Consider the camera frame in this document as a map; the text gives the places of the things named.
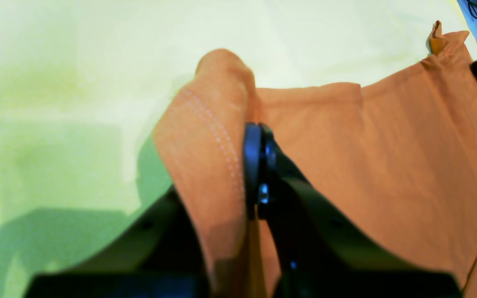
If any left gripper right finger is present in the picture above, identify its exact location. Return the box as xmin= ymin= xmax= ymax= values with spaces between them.
xmin=243 ymin=123 xmax=462 ymax=298

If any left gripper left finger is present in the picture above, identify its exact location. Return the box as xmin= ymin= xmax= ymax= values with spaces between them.
xmin=25 ymin=187 xmax=210 ymax=298

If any orange-red T-shirt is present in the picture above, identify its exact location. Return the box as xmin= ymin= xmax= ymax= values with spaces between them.
xmin=152 ymin=21 xmax=477 ymax=298

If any yellow table cloth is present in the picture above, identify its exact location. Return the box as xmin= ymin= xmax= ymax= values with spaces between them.
xmin=0 ymin=0 xmax=469 ymax=298

